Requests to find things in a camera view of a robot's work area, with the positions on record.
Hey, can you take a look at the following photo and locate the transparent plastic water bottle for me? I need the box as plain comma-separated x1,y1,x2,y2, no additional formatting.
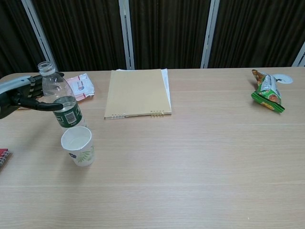
38,61,89,134

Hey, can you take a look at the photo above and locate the green chip bag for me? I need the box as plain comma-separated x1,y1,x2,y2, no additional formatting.
251,69,285,113

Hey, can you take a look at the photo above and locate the white paper cup leaf print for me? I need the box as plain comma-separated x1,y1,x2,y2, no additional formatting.
61,126,96,167

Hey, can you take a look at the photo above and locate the white partition post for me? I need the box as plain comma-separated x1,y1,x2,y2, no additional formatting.
20,0,59,72
201,0,220,69
292,42,305,67
118,0,135,70

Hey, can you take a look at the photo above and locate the red spiral notebook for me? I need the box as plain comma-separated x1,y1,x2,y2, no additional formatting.
0,148,12,170

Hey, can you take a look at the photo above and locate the white round table grommet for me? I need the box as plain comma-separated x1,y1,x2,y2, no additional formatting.
271,73,293,84

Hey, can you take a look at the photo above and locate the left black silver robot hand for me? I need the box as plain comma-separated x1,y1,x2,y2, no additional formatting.
0,73,65,120

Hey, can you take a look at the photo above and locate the tan spiral notebook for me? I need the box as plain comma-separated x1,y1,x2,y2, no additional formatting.
104,69,173,121

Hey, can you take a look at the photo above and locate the dark curtain panel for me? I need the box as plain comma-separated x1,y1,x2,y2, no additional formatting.
32,0,127,72
209,0,305,69
128,0,212,70
0,0,51,78

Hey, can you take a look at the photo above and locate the pink wet wipes pack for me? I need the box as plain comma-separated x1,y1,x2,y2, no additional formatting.
65,73,95,103

